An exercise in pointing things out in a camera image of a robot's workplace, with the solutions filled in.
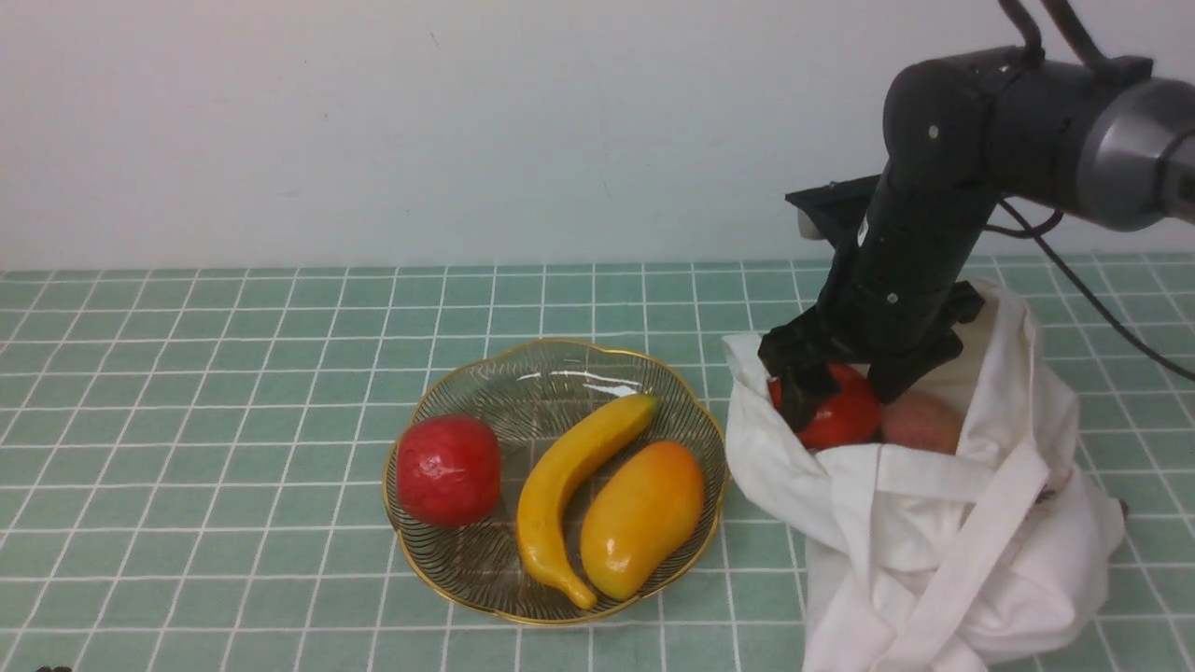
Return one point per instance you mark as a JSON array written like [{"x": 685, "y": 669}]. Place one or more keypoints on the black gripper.
[{"x": 895, "y": 305}]

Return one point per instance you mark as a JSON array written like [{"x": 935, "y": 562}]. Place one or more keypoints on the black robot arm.
[{"x": 1108, "y": 143}]

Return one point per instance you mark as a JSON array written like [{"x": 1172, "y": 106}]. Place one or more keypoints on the white cloth bag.
[{"x": 929, "y": 562}]

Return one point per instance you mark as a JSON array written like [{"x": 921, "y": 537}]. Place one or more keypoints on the pink peach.
[{"x": 922, "y": 421}]

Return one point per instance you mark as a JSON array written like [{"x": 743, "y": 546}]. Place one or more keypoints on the orange yellow mango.
[{"x": 647, "y": 510}]

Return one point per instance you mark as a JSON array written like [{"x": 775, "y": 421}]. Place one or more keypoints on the glass bowl with gold rim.
[{"x": 530, "y": 395}]

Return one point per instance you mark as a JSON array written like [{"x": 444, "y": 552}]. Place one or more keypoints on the yellow banana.
[{"x": 575, "y": 456}]

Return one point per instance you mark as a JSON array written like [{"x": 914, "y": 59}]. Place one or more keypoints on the red apple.
[{"x": 448, "y": 471}]

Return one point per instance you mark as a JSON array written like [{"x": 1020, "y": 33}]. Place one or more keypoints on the green checked tablecloth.
[{"x": 192, "y": 466}]

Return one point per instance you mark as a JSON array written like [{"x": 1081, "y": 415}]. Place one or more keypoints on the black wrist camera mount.
[{"x": 834, "y": 212}]

